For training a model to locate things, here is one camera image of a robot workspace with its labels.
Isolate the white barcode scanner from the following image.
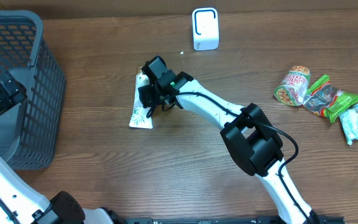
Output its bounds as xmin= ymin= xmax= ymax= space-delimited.
xmin=191 ymin=7 xmax=219 ymax=51

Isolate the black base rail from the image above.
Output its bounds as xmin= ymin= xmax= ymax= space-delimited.
xmin=124 ymin=216 xmax=345 ymax=224

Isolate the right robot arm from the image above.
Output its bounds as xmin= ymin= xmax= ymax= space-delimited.
xmin=138 ymin=55 xmax=319 ymax=223

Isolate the cup noodles container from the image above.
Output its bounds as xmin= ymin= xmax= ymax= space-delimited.
xmin=274 ymin=65 xmax=311 ymax=106

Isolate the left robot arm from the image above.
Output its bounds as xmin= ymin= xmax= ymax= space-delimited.
xmin=0 ymin=70 xmax=126 ymax=224

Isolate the colourful candy bag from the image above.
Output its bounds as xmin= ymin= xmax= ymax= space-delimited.
xmin=303 ymin=74 xmax=358 ymax=123

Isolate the dark grey plastic basket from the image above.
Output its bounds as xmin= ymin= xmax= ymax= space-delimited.
xmin=0 ymin=10 xmax=66 ymax=170

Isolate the teal snack packet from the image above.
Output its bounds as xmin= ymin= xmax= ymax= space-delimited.
xmin=339 ymin=104 xmax=358 ymax=145

